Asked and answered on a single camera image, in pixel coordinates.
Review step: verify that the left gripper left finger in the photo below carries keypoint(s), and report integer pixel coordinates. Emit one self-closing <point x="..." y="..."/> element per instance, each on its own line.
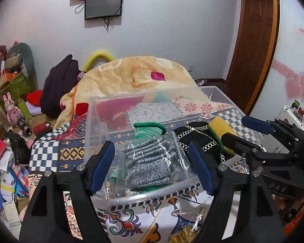
<point x="46" y="218"/>

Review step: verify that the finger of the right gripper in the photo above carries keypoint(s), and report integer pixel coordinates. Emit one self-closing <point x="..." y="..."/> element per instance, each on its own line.
<point x="255" y="124"/>
<point x="253" y="154"/>

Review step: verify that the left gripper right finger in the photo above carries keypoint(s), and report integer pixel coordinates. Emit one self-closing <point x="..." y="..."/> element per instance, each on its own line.
<point x="257" y="218"/>

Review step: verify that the yellow soft item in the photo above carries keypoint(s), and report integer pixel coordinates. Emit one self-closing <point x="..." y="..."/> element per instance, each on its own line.
<point x="218" y="127"/>

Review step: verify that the black knit hat white grid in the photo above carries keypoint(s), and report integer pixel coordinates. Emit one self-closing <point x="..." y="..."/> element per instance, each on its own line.
<point x="199" y="132"/>

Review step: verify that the clear plastic storage bin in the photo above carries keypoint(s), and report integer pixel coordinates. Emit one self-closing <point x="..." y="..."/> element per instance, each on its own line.
<point x="112" y="119"/>

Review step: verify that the grey knit gloves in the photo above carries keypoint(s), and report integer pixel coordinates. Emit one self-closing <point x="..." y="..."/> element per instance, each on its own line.
<point x="181" y="165"/>

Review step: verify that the green knit glove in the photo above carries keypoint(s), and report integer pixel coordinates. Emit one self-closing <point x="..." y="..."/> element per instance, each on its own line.
<point x="144" y="163"/>

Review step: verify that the wooden wardrobe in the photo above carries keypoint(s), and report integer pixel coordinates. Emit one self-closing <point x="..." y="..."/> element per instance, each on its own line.
<point x="285" y="80"/>

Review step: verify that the patterned patchwork bed cover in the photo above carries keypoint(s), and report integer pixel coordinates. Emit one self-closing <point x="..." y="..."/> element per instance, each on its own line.
<point x="144" y="219"/>

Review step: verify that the pink rabbit plush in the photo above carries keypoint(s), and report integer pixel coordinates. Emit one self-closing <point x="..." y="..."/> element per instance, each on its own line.
<point x="12" y="110"/>

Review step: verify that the green bottle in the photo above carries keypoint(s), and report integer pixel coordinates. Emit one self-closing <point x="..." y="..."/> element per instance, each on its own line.
<point x="25" y="111"/>

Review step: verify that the wooden door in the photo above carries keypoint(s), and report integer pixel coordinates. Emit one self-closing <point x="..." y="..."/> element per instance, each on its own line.
<point x="253" y="53"/>

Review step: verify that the green gift bag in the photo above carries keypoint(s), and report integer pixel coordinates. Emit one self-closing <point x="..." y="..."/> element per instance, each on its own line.
<point x="19" y="87"/>

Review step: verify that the dark purple jacket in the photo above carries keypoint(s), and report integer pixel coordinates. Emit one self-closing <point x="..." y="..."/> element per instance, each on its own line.
<point x="61" y="79"/>

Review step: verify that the yellow floral blanket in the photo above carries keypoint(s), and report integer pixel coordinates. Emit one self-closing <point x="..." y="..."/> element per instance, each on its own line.
<point x="124" y="76"/>

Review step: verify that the yellow foam arc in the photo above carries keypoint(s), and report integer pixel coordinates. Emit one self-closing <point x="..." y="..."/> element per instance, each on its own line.
<point x="97" y="57"/>

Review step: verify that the grey dinosaur plush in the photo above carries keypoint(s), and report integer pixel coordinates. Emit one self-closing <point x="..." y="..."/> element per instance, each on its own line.
<point x="20" y="58"/>

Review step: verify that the small black wall monitor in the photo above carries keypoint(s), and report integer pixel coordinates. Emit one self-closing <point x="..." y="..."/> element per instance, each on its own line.
<point x="95" y="9"/>

